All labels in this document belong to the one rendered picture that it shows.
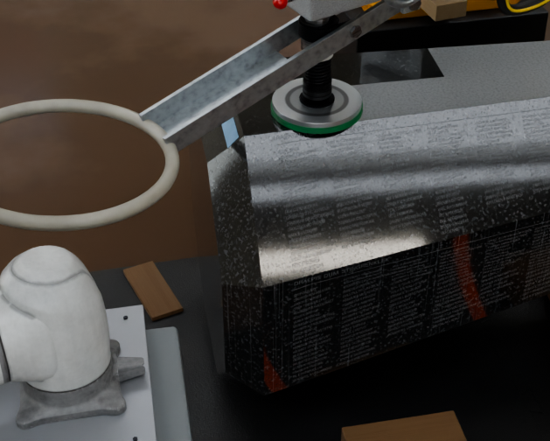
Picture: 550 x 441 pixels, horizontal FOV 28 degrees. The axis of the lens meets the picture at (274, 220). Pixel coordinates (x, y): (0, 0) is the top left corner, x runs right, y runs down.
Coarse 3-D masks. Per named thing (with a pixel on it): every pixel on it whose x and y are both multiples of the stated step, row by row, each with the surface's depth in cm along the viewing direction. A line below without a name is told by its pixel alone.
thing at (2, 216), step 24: (0, 120) 240; (120, 120) 245; (168, 144) 234; (168, 168) 226; (144, 192) 218; (0, 216) 209; (24, 216) 208; (48, 216) 209; (72, 216) 209; (96, 216) 210; (120, 216) 213
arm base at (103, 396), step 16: (112, 352) 194; (112, 368) 187; (128, 368) 188; (144, 368) 189; (96, 384) 183; (112, 384) 186; (32, 400) 183; (48, 400) 181; (64, 400) 181; (80, 400) 182; (96, 400) 183; (112, 400) 184; (16, 416) 182; (32, 416) 181; (48, 416) 182; (64, 416) 182; (80, 416) 183
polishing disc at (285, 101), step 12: (288, 84) 266; (300, 84) 266; (336, 84) 266; (348, 84) 266; (276, 96) 261; (288, 96) 261; (336, 96) 261; (348, 96) 261; (360, 96) 261; (276, 108) 257; (288, 108) 257; (300, 108) 257; (312, 108) 257; (324, 108) 257; (336, 108) 257; (348, 108) 257; (360, 108) 259; (288, 120) 254; (300, 120) 253; (312, 120) 253; (324, 120) 253; (336, 120) 253; (348, 120) 254
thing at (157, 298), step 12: (144, 264) 346; (132, 276) 342; (144, 276) 342; (156, 276) 342; (144, 288) 338; (156, 288) 338; (168, 288) 338; (144, 300) 333; (156, 300) 333; (168, 300) 333; (156, 312) 329; (168, 312) 329
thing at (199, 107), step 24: (288, 24) 250; (360, 24) 247; (264, 48) 250; (312, 48) 243; (336, 48) 247; (216, 72) 245; (240, 72) 249; (264, 72) 247; (288, 72) 242; (168, 96) 243; (192, 96) 245; (216, 96) 246; (240, 96) 238; (264, 96) 242; (144, 120) 241; (168, 120) 244; (192, 120) 235; (216, 120) 238
